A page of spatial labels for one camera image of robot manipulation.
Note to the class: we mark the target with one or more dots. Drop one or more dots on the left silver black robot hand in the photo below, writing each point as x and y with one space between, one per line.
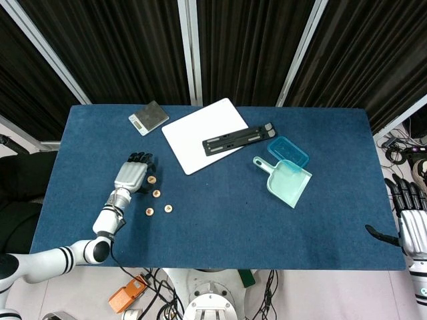
131 176

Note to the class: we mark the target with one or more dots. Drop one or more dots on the white cylinder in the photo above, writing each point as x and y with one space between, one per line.
131 314

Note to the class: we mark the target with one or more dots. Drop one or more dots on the dark green block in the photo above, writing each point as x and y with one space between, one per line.
247 278

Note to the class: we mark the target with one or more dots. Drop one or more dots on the black pleated curtain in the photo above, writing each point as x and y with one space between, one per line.
116 50
250 50
367 50
26 83

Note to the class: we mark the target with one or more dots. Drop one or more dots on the black office chair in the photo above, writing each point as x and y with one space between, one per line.
20 186

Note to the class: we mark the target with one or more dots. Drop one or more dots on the black box device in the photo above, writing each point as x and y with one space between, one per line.
418 128

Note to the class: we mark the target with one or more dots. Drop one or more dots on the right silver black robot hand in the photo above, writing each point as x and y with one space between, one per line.
415 230

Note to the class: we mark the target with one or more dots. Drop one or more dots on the white rectangular board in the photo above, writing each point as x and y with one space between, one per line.
193 143

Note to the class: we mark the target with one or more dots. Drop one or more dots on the black folding laptop stand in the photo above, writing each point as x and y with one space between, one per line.
233 141

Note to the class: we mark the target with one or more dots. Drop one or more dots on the cream chess piece dark character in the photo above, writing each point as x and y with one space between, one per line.
168 208
156 193
152 179

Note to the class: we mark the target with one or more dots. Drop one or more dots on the wooden disc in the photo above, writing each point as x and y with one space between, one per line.
149 211

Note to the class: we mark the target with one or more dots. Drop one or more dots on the mint green dustpan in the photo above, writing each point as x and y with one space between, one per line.
287 186

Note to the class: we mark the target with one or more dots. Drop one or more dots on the white shoe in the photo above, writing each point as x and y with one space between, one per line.
421 170

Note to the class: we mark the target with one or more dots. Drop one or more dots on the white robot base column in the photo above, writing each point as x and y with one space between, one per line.
210 300

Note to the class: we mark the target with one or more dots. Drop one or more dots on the clear blue plastic box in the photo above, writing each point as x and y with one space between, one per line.
287 150

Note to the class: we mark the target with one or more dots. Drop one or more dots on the blue table cloth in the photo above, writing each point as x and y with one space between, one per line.
233 233

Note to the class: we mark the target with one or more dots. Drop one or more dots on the white frame post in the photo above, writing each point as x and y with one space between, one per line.
303 50
57 66
191 50
23 133
400 118

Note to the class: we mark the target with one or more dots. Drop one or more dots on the orange foot pedal box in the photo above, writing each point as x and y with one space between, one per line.
126 295

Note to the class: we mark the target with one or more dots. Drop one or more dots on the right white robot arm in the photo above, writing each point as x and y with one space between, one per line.
420 283

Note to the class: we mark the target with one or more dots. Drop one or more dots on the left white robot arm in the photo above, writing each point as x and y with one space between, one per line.
106 223

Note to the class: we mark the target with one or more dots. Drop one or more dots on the silver digital kitchen scale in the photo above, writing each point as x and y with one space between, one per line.
151 113

